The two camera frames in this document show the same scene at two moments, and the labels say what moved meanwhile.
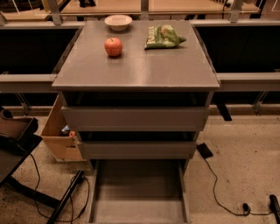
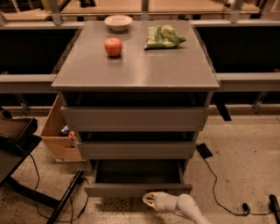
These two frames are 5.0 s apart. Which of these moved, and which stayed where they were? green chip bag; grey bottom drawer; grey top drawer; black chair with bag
Moved: grey bottom drawer
Stayed: black chair with bag; green chip bag; grey top drawer
